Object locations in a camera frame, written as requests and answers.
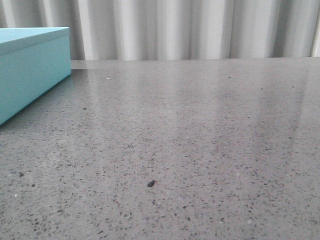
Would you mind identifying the light blue box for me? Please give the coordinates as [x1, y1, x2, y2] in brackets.
[0, 27, 71, 124]

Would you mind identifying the small black debris piece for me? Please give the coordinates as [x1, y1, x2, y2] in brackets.
[147, 180, 156, 187]

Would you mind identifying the grey pleated curtain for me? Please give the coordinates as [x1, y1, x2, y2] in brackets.
[0, 0, 320, 61]

